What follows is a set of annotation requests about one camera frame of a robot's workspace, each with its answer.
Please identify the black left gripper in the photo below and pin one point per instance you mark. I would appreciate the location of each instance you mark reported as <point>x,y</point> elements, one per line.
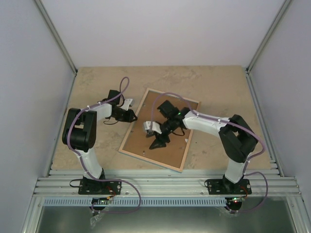
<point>128,119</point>

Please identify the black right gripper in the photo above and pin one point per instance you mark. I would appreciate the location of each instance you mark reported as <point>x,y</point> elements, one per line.
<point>159,140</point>

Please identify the brown cardboard backing board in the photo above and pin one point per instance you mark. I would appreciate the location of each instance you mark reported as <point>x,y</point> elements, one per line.
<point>136,143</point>

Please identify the teal wooden picture frame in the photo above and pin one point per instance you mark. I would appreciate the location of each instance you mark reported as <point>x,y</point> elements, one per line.
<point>158,135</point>

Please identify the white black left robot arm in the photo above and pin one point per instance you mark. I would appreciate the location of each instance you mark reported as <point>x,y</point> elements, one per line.
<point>79,135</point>

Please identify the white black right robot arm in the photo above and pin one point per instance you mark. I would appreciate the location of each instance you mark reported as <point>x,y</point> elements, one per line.
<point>237,138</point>

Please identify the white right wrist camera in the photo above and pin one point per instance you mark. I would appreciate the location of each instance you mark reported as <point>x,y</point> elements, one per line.
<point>152,127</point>

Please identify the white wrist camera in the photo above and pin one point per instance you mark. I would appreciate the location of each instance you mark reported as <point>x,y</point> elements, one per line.
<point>127,104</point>
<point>152,127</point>

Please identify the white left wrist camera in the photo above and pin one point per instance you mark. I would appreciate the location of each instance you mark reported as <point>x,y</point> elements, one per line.
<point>127,104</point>

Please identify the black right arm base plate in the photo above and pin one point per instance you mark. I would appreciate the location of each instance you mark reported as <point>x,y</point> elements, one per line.
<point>225,187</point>

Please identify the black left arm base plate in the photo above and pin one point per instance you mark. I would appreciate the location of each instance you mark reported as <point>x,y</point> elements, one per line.
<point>92,187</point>

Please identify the aluminium mounting rail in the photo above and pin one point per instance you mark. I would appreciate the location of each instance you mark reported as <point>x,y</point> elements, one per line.
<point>166,183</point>

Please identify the light blue slotted cable duct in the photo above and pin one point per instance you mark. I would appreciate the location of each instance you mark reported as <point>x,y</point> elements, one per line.
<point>135,201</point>

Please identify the left aluminium corner post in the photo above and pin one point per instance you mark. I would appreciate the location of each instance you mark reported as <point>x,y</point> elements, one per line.
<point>50,25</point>

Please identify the aluminium corner post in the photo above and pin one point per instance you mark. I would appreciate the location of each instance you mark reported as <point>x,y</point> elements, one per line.
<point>50,25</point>
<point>268,36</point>

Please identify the right aluminium corner post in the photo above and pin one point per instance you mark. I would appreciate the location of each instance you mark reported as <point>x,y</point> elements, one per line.
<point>268,36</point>

